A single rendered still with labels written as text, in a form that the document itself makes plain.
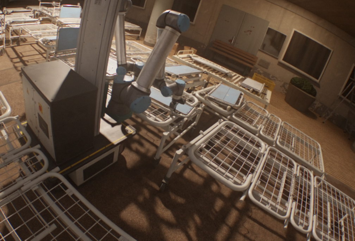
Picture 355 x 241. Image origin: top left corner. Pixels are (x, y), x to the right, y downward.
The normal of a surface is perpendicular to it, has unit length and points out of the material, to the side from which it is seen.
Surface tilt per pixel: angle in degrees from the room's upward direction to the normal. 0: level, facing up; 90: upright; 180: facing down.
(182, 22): 83
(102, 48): 90
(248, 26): 90
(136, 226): 0
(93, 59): 90
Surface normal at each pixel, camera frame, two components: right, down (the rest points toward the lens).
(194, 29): -0.47, 0.29
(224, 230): 0.29, -0.84
